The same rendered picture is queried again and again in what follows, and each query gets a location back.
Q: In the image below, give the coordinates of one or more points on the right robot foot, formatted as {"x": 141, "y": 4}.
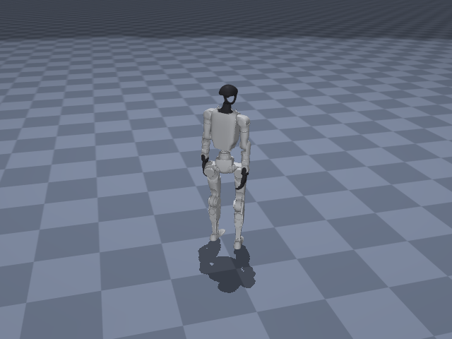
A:
{"x": 237, "y": 244}

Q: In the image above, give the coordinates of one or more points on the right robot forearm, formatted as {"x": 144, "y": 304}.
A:
{"x": 245, "y": 157}

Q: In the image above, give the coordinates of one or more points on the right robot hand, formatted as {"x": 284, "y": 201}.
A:
{"x": 244, "y": 176}

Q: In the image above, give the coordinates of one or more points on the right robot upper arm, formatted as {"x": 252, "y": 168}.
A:
{"x": 244, "y": 122}

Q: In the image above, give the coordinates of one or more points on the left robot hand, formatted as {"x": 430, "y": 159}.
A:
{"x": 203, "y": 158}

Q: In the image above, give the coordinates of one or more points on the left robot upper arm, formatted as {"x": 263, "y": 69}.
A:
{"x": 207, "y": 124}

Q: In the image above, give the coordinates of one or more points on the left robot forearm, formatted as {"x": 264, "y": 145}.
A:
{"x": 205, "y": 147}

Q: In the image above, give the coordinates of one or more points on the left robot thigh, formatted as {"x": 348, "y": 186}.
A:
{"x": 214, "y": 182}

